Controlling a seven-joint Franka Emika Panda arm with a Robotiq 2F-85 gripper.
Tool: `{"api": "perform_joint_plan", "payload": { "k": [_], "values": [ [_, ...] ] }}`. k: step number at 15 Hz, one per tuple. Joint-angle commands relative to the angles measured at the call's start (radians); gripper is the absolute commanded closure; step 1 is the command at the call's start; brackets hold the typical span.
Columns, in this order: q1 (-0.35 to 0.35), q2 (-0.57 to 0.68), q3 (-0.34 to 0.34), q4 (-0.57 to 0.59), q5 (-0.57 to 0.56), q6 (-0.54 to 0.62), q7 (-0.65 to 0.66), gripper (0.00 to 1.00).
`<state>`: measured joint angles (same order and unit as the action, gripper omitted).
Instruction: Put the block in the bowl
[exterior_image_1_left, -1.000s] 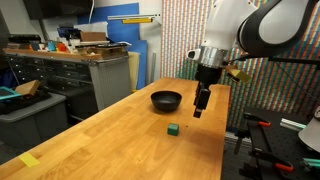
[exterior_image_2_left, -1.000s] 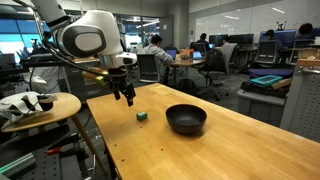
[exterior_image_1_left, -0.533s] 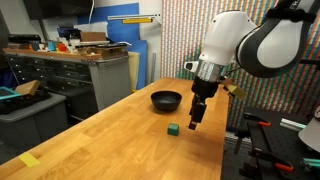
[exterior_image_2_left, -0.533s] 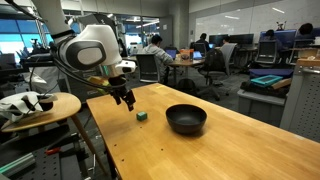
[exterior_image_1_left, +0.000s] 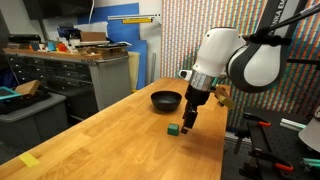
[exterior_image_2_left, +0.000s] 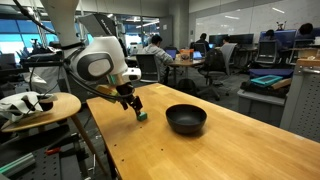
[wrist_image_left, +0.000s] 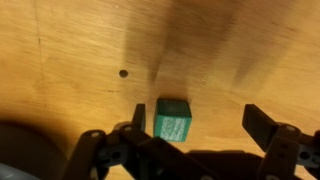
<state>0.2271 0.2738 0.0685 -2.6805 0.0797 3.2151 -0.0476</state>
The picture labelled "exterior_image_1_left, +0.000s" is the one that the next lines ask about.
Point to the grey drawer cabinet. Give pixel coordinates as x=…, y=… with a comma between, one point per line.
x=73, y=83

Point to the white lamp shade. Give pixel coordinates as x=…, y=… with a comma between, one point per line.
x=311, y=133

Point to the yellow sticky note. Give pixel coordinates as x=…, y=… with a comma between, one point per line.
x=29, y=160

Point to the orange container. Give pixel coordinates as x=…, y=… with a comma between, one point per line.
x=61, y=47

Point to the teal tray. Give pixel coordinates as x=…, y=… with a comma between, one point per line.
x=7, y=93

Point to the white rail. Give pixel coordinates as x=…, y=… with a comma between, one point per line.
x=133, y=16

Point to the flat brown cardboard box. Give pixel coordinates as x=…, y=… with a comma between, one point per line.
x=93, y=36

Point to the dark monitor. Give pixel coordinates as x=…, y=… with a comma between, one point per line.
x=56, y=8

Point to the small brown cardboard box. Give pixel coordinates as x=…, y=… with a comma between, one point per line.
x=28, y=87

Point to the black horizontal mount rod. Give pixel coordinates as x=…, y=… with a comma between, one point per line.
x=305, y=62

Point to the green cube block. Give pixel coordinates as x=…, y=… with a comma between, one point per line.
x=172, y=129

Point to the black device box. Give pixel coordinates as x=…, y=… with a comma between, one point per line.
x=25, y=38

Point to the teal cup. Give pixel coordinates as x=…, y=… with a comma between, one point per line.
x=51, y=45

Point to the beige foam panel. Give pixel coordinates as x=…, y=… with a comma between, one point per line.
x=133, y=70

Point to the black case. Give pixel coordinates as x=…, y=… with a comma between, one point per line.
x=23, y=101

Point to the blue board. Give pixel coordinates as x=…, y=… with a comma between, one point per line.
x=128, y=36

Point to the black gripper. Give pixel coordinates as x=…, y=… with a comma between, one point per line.
x=197, y=96

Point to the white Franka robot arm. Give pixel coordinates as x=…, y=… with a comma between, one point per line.
x=253, y=63

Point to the yellowish wrist camera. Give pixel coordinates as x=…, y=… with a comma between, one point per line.
x=225, y=97

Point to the black bowl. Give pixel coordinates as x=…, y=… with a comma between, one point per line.
x=166, y=101

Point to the yellow spirit level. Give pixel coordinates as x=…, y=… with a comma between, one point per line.
x=136, y=20

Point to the grey storage bin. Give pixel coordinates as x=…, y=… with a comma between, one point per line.
x=33, y=123

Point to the wooden workbench top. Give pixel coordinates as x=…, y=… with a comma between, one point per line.
x=50, y=54

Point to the aluminium extrusion bar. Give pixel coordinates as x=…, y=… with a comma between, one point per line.
x=292, y=124

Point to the black perforated breadboard table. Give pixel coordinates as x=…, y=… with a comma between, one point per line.
x=286, y=143

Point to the multicolour striped backdrop panel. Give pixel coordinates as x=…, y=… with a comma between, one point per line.
x=183, y=40

